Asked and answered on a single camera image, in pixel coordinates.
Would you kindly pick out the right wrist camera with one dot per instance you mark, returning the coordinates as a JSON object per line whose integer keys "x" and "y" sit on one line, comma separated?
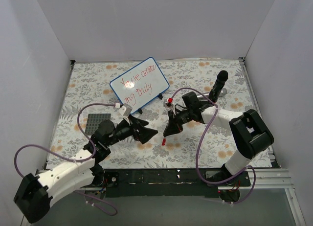
{"x": 169, "y": 106}

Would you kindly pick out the black microphone on stand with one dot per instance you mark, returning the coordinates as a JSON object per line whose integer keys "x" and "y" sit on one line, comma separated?
{"x": 218, "y": 88}

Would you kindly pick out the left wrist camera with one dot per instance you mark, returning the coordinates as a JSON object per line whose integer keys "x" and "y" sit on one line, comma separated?
{"x": 125, "y": 111}

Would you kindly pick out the blue framed whiteboard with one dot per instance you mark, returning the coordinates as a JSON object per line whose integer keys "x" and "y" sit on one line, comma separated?
{"x": 140, "y": 84}

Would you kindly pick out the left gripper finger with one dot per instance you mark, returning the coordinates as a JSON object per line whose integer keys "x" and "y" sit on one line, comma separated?
{"x": 137, "y": 123}
{"x": 143, "y": 134}

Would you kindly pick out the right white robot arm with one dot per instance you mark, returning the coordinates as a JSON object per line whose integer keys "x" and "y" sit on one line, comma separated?
{"x": 250, "y": 133}

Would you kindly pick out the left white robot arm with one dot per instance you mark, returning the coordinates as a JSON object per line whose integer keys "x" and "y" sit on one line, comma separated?
{"x": 37, "y": 194}

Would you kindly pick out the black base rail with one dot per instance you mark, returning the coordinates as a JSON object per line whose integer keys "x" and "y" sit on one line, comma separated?
{"x": 153, "y": 183}

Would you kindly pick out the floral table mat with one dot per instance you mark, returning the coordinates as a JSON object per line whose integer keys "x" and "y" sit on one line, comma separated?
{"x": 89, "y": 92}

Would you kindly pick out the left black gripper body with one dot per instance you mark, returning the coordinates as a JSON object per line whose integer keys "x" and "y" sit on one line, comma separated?
{"x": 136, "y": 129}

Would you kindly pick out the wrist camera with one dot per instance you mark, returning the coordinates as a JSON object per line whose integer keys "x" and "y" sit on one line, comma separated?
{"x": 169, "y": 106}
{"x": 125, "y": 111}

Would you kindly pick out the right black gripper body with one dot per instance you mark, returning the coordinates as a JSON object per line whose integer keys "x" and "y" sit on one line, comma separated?
{"x": 175, "y": 121}

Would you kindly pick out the grey studded baseplate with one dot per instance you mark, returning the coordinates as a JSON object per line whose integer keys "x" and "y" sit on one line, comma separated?
{"x": 94, "y": 120}

